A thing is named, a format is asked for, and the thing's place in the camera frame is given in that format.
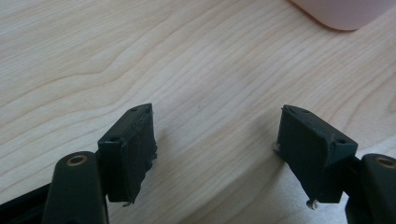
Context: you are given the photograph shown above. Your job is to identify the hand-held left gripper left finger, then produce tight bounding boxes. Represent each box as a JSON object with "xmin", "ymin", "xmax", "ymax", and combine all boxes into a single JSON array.
[{"xmin": 97, "ymin": 103, "xmax": 158, "ymax": 207}]

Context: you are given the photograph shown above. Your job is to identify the pink plastic container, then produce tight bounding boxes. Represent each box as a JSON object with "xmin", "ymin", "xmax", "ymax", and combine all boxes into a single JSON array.
[{"xmin": 290, "ymin": 0, "xmax": 396, "ymax": 32}]

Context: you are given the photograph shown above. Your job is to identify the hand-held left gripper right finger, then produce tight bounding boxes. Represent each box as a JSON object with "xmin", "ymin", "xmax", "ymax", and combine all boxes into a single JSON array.
[{"xmin": 273, "ymin": 105, "xmax": 359, "ymax": 210}]

